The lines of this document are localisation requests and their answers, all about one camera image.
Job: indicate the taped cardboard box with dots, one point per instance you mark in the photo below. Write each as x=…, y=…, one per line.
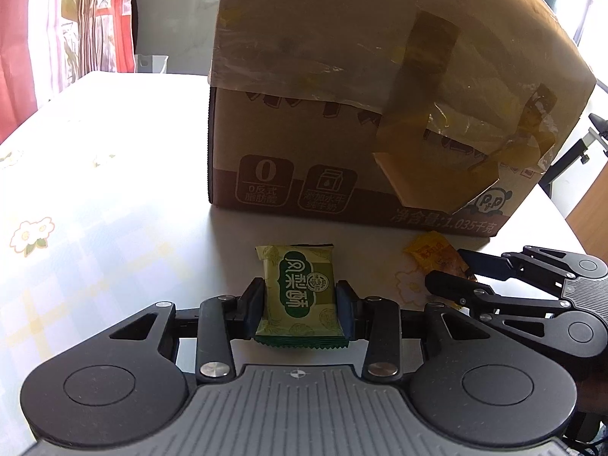
x=332, y=80

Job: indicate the red printed curtain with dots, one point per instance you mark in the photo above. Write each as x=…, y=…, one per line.
x=71, y=33

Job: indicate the orange snack packet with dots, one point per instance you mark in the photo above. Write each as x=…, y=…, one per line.
x=430, y=247

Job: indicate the black exercise bike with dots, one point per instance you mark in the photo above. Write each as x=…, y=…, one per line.
x=601, y=126

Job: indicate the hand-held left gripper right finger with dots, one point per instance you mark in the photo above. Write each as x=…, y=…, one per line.
x=344, y=306

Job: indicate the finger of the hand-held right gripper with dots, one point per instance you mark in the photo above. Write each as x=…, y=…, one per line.
x=446, y=285
x=479, y=264

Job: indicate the green snack packet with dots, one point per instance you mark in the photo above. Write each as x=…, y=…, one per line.
x=299, y=285

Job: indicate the white bin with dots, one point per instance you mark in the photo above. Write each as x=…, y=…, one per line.
x=152, y=62

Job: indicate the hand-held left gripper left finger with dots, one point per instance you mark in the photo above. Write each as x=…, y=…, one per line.
x=255, y=306

